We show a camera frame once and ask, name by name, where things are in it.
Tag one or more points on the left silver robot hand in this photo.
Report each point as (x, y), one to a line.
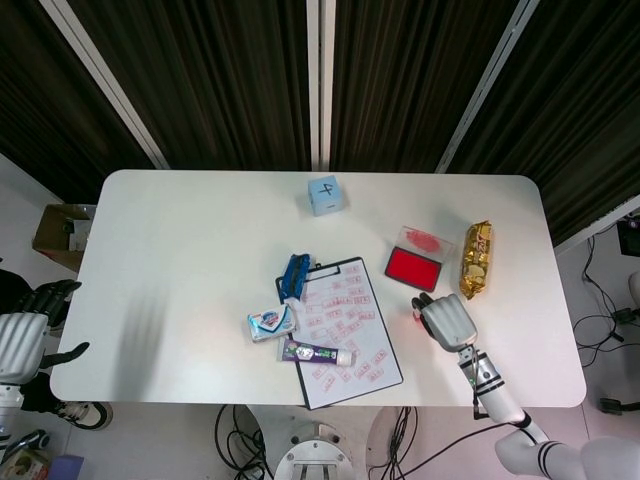
(20, 342)

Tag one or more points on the purple and white toothpaste tube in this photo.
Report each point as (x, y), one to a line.
(312, 352)

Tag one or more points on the black clipboard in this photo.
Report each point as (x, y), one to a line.
(306, 387)

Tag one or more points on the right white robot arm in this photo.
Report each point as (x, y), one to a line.
(500, 400)

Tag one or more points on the white paper with red stamps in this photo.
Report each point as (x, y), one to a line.
(370, 335)

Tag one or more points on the red and white stamp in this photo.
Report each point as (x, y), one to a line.
(416, 316)

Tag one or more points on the gold foil snack bag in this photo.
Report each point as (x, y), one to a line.
(477, 260)

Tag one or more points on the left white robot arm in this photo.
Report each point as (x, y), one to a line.
(7, 402)

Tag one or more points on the white and black sneaker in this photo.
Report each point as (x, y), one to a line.
(82, 414)

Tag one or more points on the purple foam block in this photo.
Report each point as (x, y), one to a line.
(66, 467)

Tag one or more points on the red ink pad with lid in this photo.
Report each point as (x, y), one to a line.
(412, 267)

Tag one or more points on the white and blue soap box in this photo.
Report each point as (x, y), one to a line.
(272, 322)

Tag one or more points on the white upright frame post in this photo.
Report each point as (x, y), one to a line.
(321, 85)

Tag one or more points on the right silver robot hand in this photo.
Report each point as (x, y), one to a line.
(447, 322)

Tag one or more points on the dark pleated curtain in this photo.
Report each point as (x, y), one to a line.
(225, 75)

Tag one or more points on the colourful printed carton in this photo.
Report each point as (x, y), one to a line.
(22, 465)

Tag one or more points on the grey round robot base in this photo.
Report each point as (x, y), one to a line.
(317, 455)

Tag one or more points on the brown cardboard box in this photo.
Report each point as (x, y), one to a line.
(50, 240)

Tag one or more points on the light blue numbered cube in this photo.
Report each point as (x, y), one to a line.
(327, 197)

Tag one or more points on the white slanted frame post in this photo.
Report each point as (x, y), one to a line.
(487, 85)
(105, 80)

